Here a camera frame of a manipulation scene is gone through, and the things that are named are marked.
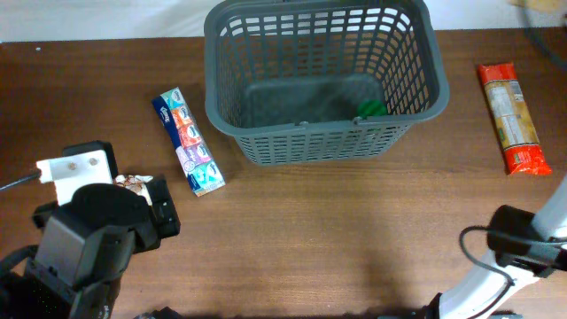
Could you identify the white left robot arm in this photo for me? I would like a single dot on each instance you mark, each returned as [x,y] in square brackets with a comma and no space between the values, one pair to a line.
[30,291]

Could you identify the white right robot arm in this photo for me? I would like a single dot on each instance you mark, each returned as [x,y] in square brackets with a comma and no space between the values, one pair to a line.
[523,247]

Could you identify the green lidded jar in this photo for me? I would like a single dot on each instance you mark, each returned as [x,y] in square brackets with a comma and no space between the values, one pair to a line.
[371,108]

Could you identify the grey plastic basket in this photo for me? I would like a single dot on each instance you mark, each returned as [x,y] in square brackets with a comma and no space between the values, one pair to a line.
[285,78]

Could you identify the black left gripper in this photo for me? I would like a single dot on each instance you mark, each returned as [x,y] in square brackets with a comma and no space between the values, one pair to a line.
[165,213]

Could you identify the colourful tissue multipack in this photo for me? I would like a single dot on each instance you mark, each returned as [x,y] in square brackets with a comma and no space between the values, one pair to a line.
[201,171]

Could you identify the brown white snack wrapper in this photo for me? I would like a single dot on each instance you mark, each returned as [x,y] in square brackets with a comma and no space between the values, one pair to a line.
[135,183]

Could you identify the red spaghetti packet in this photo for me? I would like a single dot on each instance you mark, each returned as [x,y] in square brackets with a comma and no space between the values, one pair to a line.
[512,120]

